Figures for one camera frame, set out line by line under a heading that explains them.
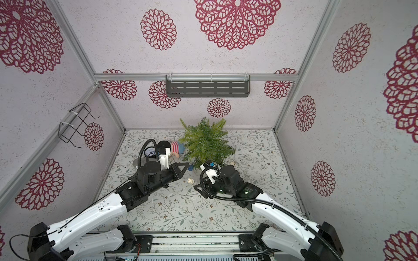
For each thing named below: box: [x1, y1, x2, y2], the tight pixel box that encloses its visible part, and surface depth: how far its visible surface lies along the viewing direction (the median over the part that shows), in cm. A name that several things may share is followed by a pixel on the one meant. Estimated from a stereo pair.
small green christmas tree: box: [179, 116, 236, 171], surface depth 77 cm
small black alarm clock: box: [143, 146, 157, 159], surface depth 106 cm
